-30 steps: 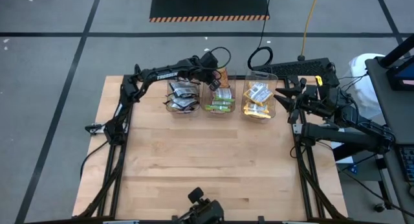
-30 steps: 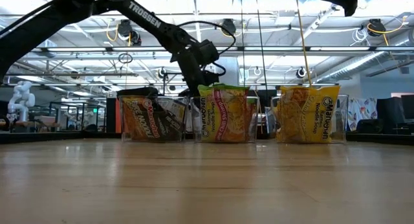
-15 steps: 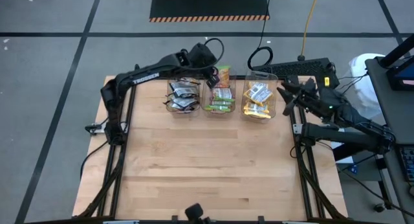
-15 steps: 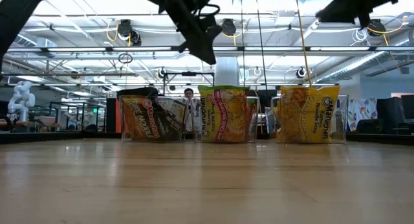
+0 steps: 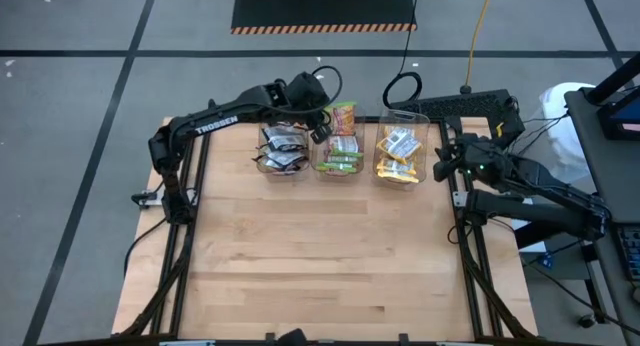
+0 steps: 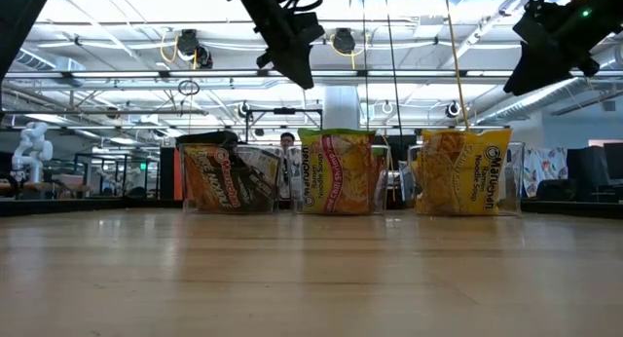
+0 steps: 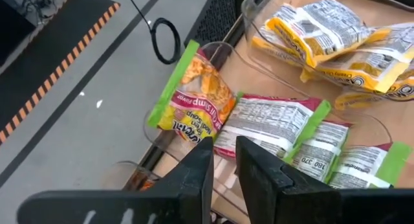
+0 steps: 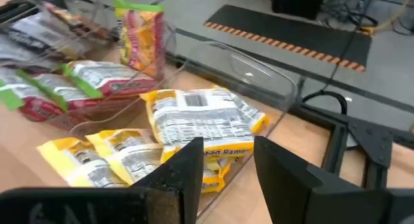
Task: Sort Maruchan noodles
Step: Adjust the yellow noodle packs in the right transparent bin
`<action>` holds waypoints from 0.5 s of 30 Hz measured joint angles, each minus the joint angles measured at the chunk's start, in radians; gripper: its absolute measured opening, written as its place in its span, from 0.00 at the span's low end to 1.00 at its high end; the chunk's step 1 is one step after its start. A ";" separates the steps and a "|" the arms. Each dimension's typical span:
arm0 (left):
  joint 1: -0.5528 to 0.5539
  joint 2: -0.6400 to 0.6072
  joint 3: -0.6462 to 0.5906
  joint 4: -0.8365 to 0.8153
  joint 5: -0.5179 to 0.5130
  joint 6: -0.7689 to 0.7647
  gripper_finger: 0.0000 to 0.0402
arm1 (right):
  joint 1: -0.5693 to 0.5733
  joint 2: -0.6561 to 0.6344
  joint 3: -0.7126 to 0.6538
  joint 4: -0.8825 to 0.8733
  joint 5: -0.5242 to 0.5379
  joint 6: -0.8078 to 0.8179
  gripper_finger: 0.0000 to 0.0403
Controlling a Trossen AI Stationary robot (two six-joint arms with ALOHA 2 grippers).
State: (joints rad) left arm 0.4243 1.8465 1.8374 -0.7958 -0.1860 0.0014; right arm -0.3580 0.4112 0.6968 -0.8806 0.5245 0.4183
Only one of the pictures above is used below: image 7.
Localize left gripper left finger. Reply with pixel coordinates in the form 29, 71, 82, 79
17, 136, 215, 224

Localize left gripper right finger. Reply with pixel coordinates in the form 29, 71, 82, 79
235, 135, 414, 224

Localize green Maruchan noodle packet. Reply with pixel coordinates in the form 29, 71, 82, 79
147, 39, 237, 144
328, 141, 413, 190
213, 93, 332, 161
289, 120, 352, 183

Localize clear plastic bin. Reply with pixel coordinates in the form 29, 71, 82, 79
142, 41, 394, 218
100, 159, 182, 192
241, 0, 414, 111

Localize yellow Maruchan noodle packet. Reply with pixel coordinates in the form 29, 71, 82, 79
299, 21, 414, 94
265, 0, 376, 69
251, 18, 307, 68
334, 78, 414, 111

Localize black hazard-striped floor mat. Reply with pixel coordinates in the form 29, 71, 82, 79
0, 0, 121, 144

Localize black hanging cable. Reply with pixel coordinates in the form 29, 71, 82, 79
124, 0, 181, 65

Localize black equipment with cables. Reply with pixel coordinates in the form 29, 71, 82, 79
0, 0, 71, 68

